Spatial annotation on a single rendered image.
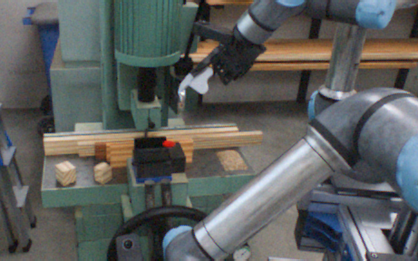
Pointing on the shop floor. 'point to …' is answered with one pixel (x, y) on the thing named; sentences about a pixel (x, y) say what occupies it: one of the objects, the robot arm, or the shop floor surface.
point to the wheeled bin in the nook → (46, 20)
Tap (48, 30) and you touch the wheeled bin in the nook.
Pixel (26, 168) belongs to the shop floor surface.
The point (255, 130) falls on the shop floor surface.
